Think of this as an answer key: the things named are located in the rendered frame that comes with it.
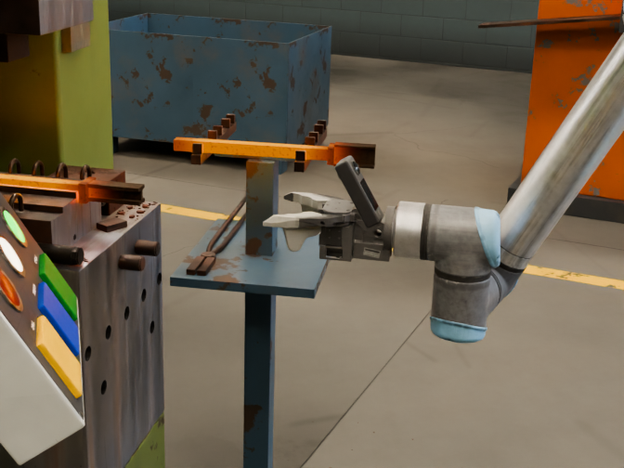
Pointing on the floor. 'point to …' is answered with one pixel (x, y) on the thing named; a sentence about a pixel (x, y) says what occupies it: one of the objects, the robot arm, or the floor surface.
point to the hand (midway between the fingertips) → (272, 205)
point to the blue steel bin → (217, 78)
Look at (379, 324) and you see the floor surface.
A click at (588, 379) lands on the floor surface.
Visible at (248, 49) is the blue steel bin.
